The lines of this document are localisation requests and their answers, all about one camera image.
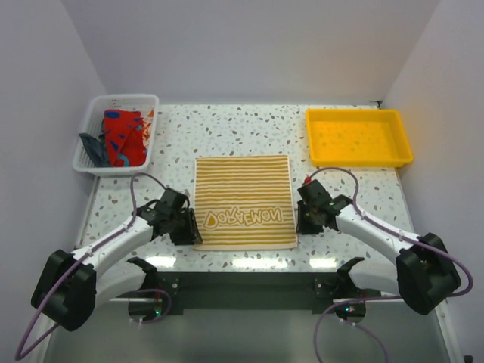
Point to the yellow striped Doraemon towel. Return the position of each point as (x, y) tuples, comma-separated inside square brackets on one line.
[(244, 203)]

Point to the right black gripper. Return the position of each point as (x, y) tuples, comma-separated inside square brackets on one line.
[(303, 228)]

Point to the dark grey towel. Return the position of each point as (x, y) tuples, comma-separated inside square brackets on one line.
[(96, 149)]

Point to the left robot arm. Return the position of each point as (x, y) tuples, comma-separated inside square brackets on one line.
[(109, 256)]

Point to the white plastic laundry basket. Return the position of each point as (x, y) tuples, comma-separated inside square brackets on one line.
[(92, 124)]

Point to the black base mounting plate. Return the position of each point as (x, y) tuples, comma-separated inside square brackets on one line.
[(313, 291)]

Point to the red patterned towel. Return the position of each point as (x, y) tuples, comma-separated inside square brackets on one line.
[(124, 138)]

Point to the yellow plastic tray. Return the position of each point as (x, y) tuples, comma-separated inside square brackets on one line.
[(357, 138)]

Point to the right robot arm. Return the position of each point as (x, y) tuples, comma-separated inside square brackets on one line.
[(418, 268)]

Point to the orange white patterned cloth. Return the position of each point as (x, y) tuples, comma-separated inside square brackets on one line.
[(148, 118)]

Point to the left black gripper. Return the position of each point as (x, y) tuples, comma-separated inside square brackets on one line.
[(190, 232)]

